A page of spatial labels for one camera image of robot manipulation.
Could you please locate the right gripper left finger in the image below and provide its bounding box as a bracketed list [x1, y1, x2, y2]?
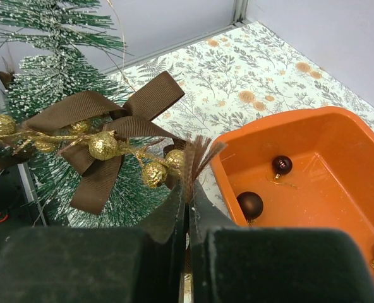
[0, 184, 186, 302]

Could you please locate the dark glossy bauble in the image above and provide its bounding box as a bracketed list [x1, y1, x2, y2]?
[272, 155, 293, 180]

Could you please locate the orange plastic tray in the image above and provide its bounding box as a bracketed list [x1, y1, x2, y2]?
[211, 107, 374, 264]

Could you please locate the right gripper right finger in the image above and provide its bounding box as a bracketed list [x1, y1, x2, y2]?
[189, 182, 374, 302]

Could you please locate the brown ribbon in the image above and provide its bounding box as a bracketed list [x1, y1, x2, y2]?
[0, 70, 228, 216]

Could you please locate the small frosted christmas tree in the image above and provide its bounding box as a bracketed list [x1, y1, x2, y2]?
[0, 1, 184, 227]

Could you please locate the brown bauble near tree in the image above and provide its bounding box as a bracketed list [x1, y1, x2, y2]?
[237, 191, 264, 225]

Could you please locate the floral patterned table mat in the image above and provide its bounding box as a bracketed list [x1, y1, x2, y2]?
[107, 21, 374, 218]

